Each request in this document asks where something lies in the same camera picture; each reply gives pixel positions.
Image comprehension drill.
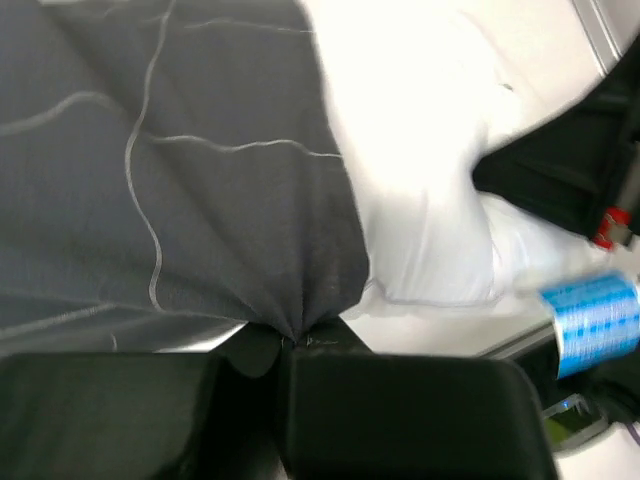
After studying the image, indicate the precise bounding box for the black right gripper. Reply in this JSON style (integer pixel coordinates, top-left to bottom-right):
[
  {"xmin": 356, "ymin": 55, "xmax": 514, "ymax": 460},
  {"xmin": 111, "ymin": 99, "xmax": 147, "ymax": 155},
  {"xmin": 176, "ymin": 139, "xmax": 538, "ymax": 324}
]
[{"xmin": 473, "ymin": 49, "xmax": 639, "ymax": 250}]

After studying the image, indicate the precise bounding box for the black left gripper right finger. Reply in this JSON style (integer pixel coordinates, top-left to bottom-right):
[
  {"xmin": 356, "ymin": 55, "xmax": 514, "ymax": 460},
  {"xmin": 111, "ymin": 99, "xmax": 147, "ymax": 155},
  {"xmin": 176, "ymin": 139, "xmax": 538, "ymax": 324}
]
[{"xmin": 279, "ymin": 320, "xmax": 558, "ymax": 479}]

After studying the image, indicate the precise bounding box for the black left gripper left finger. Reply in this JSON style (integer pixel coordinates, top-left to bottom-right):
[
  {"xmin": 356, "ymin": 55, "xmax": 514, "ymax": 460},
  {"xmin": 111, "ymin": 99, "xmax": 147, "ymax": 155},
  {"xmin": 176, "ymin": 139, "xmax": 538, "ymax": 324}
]
[{"xmin": 1, "ymin": 326, "xmax": 282, "ymax": 479}]

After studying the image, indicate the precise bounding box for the white pillow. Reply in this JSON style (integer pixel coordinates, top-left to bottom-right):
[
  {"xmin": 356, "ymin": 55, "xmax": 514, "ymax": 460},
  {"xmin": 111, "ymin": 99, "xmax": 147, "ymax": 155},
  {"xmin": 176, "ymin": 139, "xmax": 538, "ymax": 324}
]
[{"xmin": 302, "ymin": 1, "xmax": 608, "ymax": 309}]

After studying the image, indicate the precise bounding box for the dark grey checked pillowcase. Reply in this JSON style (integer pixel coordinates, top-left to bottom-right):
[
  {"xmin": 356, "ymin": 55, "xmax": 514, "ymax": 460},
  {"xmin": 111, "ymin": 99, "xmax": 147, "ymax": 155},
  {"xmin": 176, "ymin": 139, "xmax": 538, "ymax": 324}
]
[{"xmin": 1, "ymin": 1, "xmax": 369, "ymax": 355}]

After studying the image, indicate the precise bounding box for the aluminium frame rail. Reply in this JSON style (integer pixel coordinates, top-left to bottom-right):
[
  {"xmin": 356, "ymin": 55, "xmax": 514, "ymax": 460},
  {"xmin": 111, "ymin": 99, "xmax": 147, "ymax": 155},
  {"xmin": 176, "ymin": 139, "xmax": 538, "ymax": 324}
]
[{"xmin": 571, "ymin": 0, "xmax": 640, "ymax": 76}]

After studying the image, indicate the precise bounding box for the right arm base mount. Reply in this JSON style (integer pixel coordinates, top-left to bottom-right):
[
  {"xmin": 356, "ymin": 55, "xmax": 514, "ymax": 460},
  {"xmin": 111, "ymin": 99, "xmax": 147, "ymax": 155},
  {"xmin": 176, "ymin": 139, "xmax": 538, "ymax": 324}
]
[{"xmin": 481, "ymin": 321, "xmax": 639, "ymax": 452}]

